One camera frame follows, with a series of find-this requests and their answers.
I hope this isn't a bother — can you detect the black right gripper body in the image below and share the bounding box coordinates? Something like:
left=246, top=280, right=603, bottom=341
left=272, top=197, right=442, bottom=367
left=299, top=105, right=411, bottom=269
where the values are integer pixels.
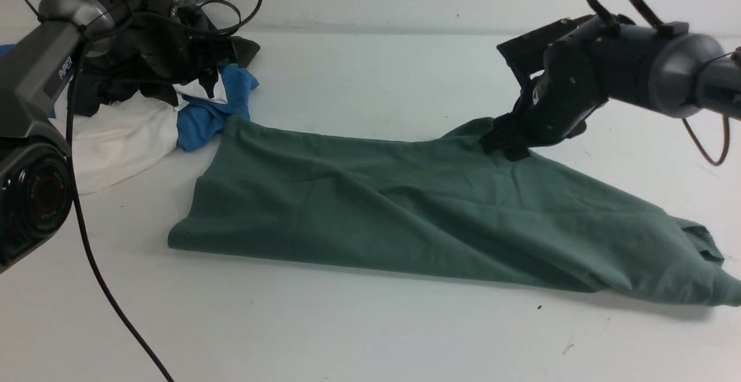
left=479, top=75, right=608, bottom=162

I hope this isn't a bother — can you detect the white garment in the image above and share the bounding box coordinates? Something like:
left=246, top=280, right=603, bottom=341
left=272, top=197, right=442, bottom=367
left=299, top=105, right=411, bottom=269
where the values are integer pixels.
left=72, top=77, right=227, bottom=195

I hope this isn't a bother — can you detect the black left camera cable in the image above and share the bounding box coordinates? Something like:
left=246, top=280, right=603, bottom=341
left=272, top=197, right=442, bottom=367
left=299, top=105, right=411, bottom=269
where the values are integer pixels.
left=65, top=0, right=265, bottom=382

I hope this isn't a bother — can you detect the dark grey garment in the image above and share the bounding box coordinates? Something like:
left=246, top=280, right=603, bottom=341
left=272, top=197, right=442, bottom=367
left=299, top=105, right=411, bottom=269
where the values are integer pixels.
left=74, top=35, right=261, bottom=117

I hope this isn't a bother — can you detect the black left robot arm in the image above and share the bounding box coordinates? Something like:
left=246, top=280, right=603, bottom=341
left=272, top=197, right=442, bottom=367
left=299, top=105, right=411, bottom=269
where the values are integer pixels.
left=1, top=0, right=236, bottom=270

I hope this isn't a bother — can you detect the blue garment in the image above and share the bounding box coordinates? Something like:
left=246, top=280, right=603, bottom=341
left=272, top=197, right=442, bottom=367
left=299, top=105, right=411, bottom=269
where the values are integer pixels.
left=0, top=43, right=260, bottom=153

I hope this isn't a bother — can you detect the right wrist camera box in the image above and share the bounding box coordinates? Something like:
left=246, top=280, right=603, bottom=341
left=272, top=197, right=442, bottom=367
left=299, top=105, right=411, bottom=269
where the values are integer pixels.
left=497, top=15, right=593, bottom=90

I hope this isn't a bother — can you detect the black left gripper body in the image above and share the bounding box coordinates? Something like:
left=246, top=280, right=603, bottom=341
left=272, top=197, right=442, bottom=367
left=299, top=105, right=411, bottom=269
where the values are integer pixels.
left=124, top=11, right=239, bottom=100

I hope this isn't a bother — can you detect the green long-sleeve top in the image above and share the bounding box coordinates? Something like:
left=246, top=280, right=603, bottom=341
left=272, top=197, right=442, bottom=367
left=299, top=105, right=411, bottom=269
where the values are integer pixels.
left=168, top=117, right=739, bottom=307

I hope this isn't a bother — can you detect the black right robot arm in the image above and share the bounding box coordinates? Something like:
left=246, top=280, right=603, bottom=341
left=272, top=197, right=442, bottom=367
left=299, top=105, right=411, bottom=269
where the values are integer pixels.
left=480, top=15, right=739, bottom=161

